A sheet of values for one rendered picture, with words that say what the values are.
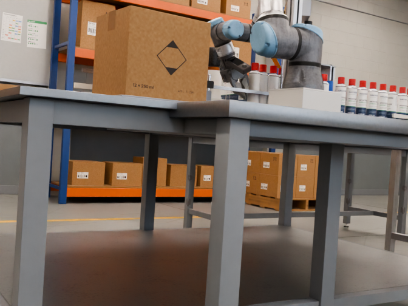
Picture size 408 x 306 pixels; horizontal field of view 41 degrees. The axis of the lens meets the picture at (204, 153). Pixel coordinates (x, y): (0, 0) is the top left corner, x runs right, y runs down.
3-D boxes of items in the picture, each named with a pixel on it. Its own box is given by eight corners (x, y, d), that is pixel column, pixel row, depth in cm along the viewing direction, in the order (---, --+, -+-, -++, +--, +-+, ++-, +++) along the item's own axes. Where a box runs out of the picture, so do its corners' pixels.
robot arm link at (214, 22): (210, 22, 224) (201, 23, 232) (220, 47, 228) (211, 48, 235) (226, 14, 227) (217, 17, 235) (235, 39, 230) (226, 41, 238)
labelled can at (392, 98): (397, 124, 287) (400, 85, 287) (391, 124, 284) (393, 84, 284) (389, 124, 292) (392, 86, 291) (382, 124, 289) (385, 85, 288)
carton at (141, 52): (167, 105, 201) (172, 31, 200) (206, 104, 181) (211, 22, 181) (91, 98, 183) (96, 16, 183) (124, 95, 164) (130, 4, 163)
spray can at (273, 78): (276, 112, 248) (279, 67, 247) (276, 112, 243) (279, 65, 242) (265, 112, 248) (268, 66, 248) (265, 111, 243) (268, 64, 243)
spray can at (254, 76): (254, 110, 244) (257, 64, 243) (260, 110, 239) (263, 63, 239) (244, 109, 242) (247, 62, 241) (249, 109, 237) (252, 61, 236)
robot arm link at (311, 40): (328, 64, 195) (331, 25, 195) (297, 59, 189) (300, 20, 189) (308, 67, 206) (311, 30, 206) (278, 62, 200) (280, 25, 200)
